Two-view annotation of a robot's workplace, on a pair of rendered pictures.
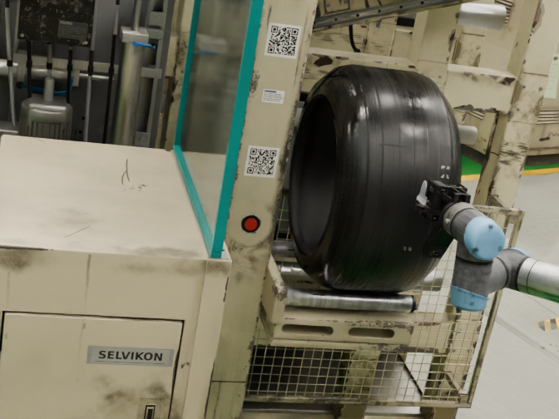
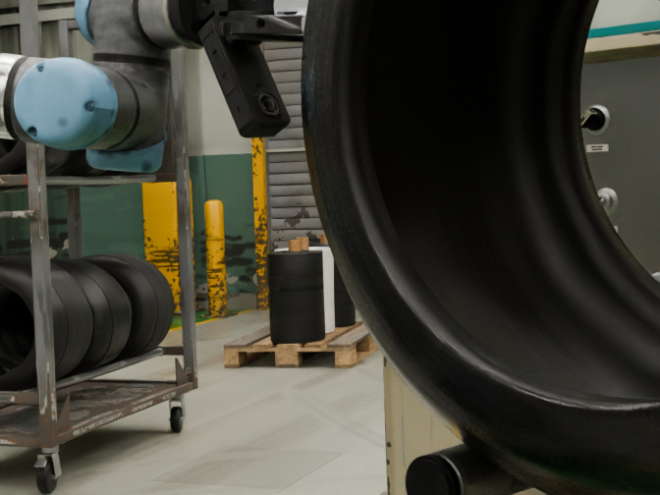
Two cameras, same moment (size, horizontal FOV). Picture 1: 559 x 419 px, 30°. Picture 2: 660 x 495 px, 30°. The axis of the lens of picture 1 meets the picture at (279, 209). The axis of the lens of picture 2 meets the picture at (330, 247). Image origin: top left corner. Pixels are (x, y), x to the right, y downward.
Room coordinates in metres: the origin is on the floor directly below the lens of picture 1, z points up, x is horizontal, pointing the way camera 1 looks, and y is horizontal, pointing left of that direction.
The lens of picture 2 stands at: (3.07, -0.83, 1.11)
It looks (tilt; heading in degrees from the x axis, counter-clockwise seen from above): 3 degrees down; 150
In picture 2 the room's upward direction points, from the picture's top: 2 degrees counter-clockwise
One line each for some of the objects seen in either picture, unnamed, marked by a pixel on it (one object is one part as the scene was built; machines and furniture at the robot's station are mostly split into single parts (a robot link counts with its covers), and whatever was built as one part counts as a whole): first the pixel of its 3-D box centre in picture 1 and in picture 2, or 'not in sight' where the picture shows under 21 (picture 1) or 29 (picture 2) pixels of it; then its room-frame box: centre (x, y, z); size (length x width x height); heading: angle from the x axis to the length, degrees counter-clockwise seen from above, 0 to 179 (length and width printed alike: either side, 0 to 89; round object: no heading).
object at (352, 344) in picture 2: not in sight; (309, 296); (-3.94, 3.00, 0.38); 1.20 x 0.80 x 0.76; 136
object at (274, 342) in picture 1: (323, 309); not in sight; (2.46, -0.16, 0.80); 0.37 x 0.36 x 0.02; 16
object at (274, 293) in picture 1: (264, 270); not in sight; (2.41, 0.01, 0.90); 0.40 x 0.03 x 0.10; 16
